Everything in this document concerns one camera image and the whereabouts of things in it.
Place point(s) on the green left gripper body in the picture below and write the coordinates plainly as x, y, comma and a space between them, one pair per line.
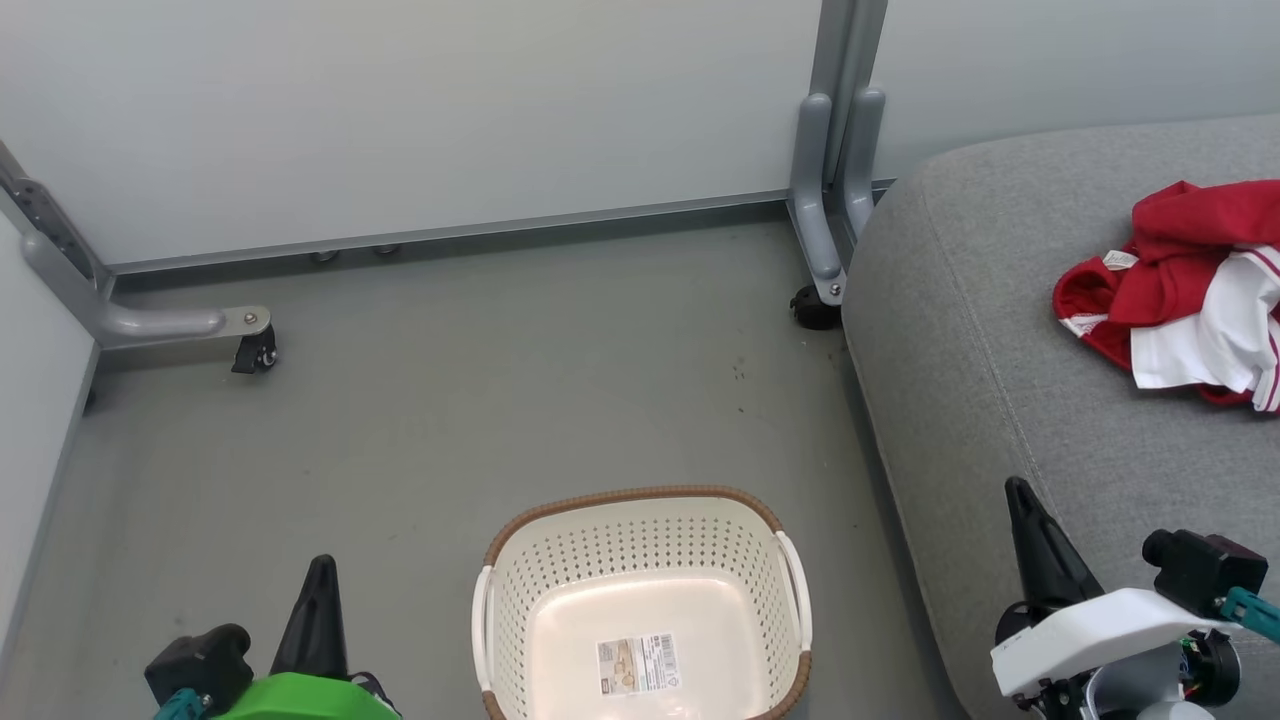
310, 700

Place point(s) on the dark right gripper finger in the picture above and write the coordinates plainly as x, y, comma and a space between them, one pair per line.
1045, 560

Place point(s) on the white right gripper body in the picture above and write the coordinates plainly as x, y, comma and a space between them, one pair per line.
1090, 630

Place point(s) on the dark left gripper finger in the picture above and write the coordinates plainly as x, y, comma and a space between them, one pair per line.
315, 630

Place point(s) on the red white-striped garment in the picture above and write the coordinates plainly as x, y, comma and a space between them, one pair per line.
1180, 260

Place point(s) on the printed basket sticker label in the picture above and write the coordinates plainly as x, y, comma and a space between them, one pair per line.
638, 664

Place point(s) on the cream perforated laundry basket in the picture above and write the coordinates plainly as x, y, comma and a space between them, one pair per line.
640, 560

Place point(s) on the black round right gripper motor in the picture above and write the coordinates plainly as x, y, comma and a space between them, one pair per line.
1215, 668

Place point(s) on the grey fabric sofa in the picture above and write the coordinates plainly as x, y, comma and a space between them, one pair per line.
1000, 350

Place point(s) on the black caster wheel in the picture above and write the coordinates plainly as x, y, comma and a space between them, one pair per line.
815, 308
256, 352

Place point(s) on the grey partition side foot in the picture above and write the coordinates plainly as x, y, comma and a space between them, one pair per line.
150, 322

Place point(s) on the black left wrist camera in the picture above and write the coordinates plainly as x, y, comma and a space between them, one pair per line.
200, 660

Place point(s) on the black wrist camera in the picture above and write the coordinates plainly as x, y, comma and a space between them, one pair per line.
200, 660
1200, 570

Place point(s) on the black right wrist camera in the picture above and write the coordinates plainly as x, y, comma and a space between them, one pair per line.
1200, 570

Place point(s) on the grey partition post foot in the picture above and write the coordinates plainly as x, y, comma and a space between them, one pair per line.
835, 150

